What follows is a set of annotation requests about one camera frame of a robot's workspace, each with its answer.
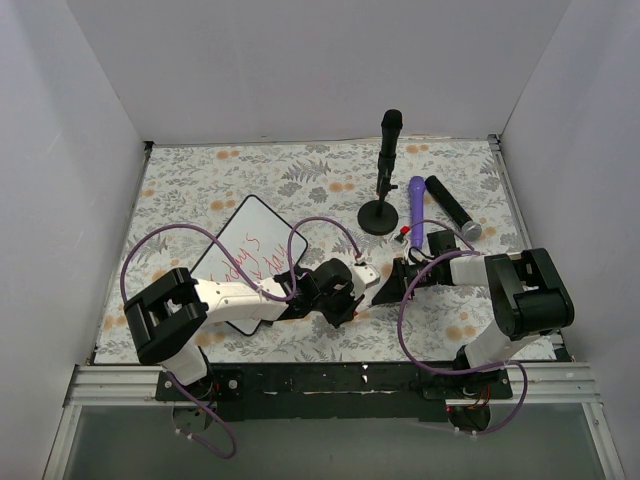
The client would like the small black-framed whiteboard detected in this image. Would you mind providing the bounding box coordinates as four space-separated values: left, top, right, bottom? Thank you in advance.
192 194 309 337

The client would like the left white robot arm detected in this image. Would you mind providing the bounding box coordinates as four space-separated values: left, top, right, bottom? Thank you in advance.
124 258 380 400

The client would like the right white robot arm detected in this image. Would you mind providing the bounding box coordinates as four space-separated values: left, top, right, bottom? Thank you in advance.
372 230 575 398

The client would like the black handheld microphone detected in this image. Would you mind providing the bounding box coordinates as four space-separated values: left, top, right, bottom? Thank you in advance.
425 175 482 242

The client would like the black round microphone stand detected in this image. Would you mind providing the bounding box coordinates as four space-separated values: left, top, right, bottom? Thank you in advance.
357 173 399 236

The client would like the floral patterned table mat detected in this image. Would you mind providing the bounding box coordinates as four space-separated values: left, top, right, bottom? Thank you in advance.
94 140 524 364

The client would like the purple microphone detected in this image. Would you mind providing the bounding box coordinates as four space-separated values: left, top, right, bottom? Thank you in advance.
408 176 426 249

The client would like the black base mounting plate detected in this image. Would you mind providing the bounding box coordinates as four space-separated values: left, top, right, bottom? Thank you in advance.
187 362 513 422

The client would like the black microphone on stand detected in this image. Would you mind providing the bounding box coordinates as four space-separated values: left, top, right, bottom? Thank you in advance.
376 109 403 195

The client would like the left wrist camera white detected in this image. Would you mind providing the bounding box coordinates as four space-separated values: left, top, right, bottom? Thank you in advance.
350 261 381 296

